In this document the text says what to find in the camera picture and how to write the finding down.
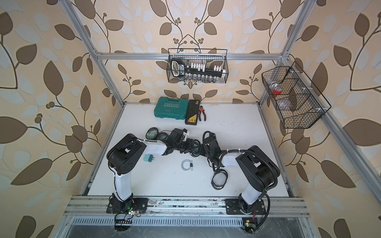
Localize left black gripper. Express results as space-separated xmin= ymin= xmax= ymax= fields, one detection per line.
xmin=173 ymin=139 xmax=200 ymax=153

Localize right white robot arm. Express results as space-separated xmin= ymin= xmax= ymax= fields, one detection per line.
xmin=200 ymin=131 xmax=280 ymax=214

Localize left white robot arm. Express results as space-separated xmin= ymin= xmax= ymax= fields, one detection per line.
xmin=106 ymin=129 xmax=201 ymax=215

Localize black yellow-label case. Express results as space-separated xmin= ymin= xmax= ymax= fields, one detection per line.
xmin=185 ymin=100 xmax=200 ymax=126

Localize green charger far left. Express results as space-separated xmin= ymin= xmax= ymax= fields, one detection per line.
xmin=143 ymin=154 xmax=154 ymax=163

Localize green plastic tool case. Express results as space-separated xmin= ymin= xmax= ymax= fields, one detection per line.
xmin=154 ymin=97 xmax=189 ymax=120

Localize orange black pliers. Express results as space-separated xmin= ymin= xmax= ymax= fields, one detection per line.
xmin=198 ymin=106 xmax=206 ymax=122

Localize black socket set holder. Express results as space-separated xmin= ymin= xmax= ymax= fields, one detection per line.
xmin=167 ymin=58 xmax=228 ymax=78

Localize red item in basket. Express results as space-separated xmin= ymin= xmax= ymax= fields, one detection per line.
xmin=269 ymin=83 xmax=283 ymax=96

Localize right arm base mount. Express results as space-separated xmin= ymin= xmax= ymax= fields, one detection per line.
xmin=224 ymin=195 xmax=266 ymax=215

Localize back wire basket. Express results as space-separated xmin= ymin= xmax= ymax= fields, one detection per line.
xmin=166 ymin=48 xmax=229 ymax=84

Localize wire basket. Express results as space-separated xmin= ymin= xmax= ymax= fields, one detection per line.
xmin=166 ymin=48 xmax=229 ymax=84
xmin=262 ymin=62 xmax=331 ymax=129

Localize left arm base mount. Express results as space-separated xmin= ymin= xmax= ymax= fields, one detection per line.
xmin=106 ymin=194 xmax=148 ymax=215

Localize right wire basket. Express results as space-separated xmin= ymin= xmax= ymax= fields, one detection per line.
xmin=262 ymin=62 xmax=331 ymax=129

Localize aluminium front rail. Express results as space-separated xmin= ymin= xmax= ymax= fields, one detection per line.
xmin=64 ymin=196 xmax=310 ymax=218

